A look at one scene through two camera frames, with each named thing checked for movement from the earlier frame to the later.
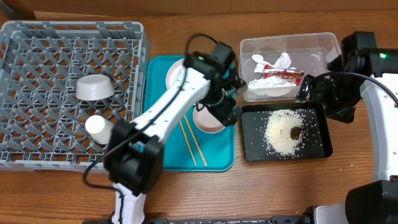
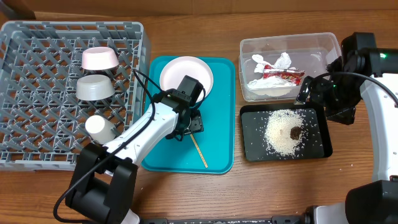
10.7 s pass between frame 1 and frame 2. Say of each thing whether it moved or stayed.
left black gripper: moved
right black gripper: stayed
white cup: stayed
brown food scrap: stayed
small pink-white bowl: moved
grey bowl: stayed
